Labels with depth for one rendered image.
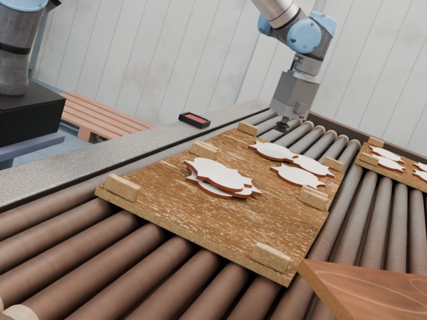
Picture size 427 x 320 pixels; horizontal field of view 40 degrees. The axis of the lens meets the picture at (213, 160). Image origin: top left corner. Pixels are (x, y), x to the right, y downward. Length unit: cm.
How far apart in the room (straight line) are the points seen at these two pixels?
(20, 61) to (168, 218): 51
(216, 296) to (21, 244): 27
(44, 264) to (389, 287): 42
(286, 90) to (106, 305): 93
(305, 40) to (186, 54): 364
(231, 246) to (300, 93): 67
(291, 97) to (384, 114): 325
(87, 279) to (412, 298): 39
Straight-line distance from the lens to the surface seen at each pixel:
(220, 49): 485
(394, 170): 200
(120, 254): 83
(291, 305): 86
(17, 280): 72
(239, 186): 113
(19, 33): 125
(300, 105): 150
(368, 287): 71
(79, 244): 82
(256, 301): 84
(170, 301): 76
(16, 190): 94
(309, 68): 150
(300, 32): 132
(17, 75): 127
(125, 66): 513
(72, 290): 73
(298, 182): 138
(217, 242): 92
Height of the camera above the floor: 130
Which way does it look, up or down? 16 degrees down
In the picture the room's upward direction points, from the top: 20 degrees clockwise
